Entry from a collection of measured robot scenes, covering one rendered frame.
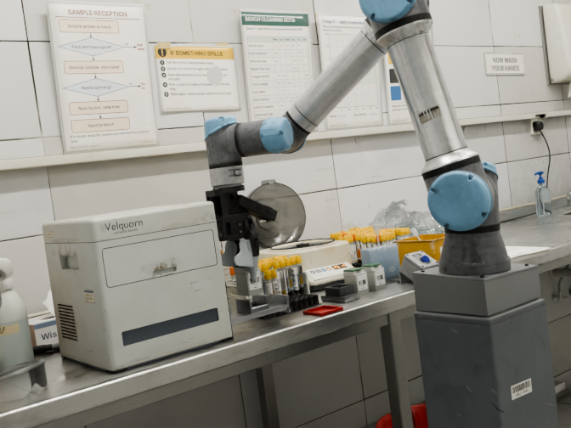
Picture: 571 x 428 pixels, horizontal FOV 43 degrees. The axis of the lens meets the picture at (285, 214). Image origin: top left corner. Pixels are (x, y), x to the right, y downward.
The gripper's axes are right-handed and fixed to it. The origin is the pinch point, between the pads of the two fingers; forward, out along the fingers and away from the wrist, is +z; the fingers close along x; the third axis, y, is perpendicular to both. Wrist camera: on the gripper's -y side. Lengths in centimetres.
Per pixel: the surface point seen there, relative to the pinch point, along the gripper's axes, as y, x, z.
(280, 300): -7.5, 0.9, 7.6
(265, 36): -59, -57, -68
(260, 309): -0.1, 2.8, 8.0
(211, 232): 10.9, 4.4, -11.0
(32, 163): 25, -56, -33
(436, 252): -64, 0, 6
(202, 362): 19.5, 8.5, 14.1
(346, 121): -92, -59, -38
